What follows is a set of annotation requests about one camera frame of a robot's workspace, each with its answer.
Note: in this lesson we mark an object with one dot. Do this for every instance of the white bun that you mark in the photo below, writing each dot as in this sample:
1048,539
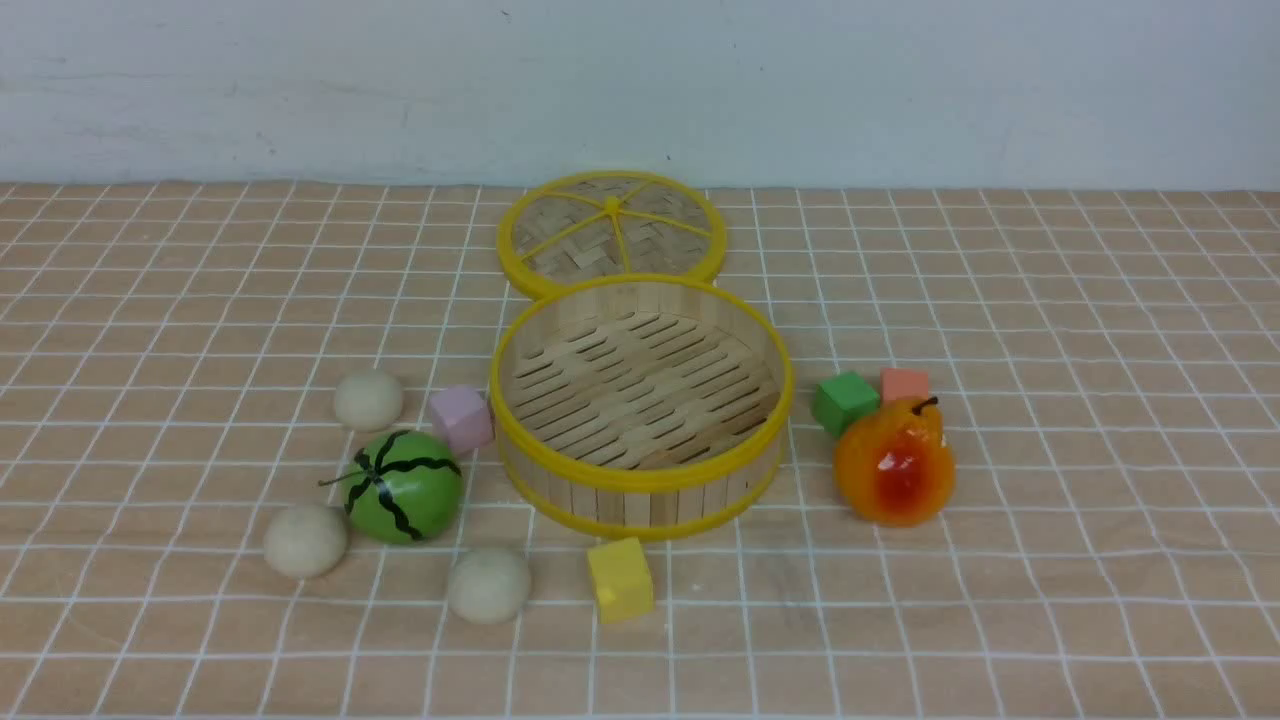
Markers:
369,400
489,585
305,541

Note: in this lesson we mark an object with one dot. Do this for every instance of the bamboo steamer tray yellow rim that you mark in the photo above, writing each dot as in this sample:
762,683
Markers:
644,405

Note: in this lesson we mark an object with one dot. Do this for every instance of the bamboo steamer lid yellow rim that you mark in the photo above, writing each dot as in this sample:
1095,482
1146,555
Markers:
609,222

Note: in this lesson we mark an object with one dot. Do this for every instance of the pink foam cube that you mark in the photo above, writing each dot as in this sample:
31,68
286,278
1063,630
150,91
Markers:
461,417

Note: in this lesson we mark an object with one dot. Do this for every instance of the green foam cube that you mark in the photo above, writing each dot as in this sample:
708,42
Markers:
842,399

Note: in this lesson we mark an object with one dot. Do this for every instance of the yellow foam cube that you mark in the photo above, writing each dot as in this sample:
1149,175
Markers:
621,579

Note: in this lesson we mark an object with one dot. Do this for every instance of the orange foam cube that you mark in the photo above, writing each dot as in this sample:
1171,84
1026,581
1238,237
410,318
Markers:
897,383

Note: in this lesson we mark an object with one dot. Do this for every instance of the green toy watermelon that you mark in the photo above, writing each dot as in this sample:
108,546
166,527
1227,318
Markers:
403,487

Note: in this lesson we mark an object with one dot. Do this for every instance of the orange toy pear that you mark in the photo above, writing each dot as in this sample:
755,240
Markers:
895,467

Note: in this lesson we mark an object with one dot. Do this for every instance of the checkered beige tablecloth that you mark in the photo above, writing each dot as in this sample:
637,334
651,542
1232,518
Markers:
1106,364

